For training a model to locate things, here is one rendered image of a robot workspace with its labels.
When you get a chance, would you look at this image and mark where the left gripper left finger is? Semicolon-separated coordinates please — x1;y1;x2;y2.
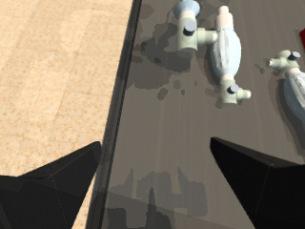
0;141;102;229

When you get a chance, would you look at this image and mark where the red tray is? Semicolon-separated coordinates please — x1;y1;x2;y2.
299;29;305;49

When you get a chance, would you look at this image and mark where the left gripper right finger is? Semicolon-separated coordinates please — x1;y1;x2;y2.
210;137;305;229

